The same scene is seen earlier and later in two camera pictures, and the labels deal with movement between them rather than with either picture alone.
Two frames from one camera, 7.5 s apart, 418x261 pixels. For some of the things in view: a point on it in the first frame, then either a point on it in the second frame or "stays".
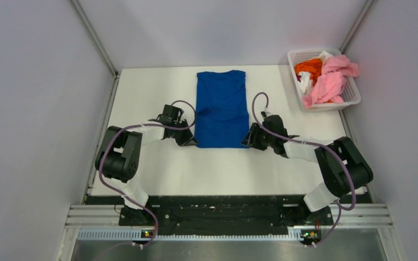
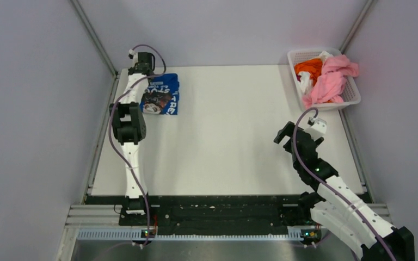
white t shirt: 306,82 stays
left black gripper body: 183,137 to 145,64
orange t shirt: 313,66 stays
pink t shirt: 327,87 stays
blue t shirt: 222,116 to 161,96
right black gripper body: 259,139 to 287,131
